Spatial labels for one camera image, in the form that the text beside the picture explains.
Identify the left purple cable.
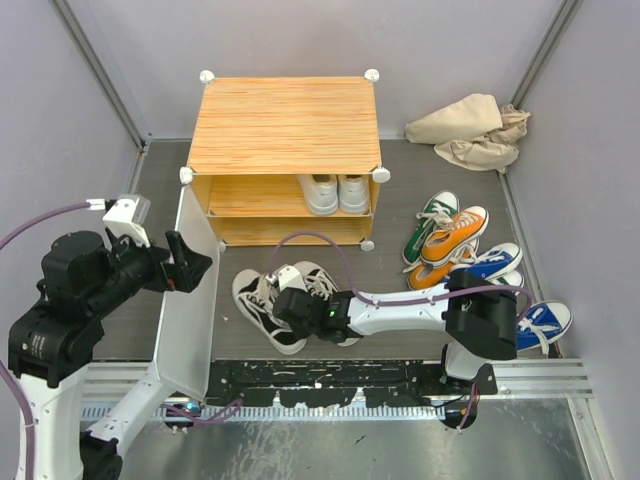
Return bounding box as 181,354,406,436
0,198,106,480

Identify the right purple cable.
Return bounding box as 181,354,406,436
268,232,537,326

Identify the white cabinet door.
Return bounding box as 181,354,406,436
153,186,220,400

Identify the black white sneaker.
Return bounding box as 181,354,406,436
232,269,306,356
285,261,359,355

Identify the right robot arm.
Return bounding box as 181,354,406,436
273,267,517,394

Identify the blue sneaker lower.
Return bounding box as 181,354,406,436
516,301,573,356

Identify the orange sneaker lower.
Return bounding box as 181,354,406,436
403,249,477,290

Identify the white cable tray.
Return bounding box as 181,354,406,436
81,402,446,422

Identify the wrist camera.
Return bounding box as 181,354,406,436
265,265,306,292
102,194,151,247

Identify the wooden shoe cabinet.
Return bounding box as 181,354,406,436
180,69,390,251

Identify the blue sneaker upper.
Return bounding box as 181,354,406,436
451,242,524,287

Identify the purple cable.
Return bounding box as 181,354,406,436
268,232,537,326
0,198,106,480

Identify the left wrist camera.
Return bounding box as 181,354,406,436
102,194,151,247

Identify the green sneaker upper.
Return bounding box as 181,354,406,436
402,190,459,272

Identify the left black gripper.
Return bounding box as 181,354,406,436
89,224,213,313

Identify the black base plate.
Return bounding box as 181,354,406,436
205,360,471,408

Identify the orange sneaker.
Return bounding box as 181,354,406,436
403,249,477,290
421,206,489,266

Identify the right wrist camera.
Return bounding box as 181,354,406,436
265,265,306,292

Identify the blue sneaker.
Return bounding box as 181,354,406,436
451,242,524,287
516,301,573,356

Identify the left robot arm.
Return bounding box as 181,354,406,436
8,231,212,479

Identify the orange sneaker upper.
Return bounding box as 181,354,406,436
421,206,489,266

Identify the beige cloth bag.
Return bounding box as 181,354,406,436
405,93,531,174

